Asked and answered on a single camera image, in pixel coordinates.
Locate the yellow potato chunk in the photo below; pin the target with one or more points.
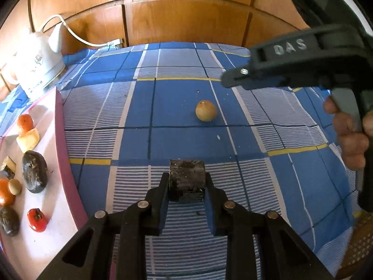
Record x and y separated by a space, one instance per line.
27 141

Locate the dark water chestnut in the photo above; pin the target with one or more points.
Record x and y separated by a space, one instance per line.
8 220
34 169

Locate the person's right hand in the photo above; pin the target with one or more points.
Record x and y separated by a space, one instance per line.
349 145

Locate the white floral electric kettle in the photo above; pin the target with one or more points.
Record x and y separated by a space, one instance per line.
35 64

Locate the dark sugarcane piece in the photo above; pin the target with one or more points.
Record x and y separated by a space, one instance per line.
186 178
8 167

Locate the wooden panelled wardrobe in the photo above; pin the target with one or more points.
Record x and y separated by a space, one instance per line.
189 14

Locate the pink-rimmed cardboard tray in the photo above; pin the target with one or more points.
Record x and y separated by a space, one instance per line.
56 192

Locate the large orange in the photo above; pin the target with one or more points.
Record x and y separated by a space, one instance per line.
5 194

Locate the red cherry tomato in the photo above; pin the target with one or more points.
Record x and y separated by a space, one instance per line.
37 220

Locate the brown wicker chair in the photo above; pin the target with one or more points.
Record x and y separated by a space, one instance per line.
361 233

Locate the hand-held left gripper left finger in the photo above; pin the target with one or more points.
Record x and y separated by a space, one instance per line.
163 210

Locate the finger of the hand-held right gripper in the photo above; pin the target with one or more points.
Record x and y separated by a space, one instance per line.
236 78

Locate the white power plug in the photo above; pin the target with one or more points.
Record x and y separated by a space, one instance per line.
116 43

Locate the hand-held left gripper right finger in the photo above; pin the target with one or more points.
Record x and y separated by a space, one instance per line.
210 213

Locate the small mandarin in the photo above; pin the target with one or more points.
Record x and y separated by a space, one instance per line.
24 122

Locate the tan longan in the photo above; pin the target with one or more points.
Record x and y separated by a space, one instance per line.
15 186
206 110

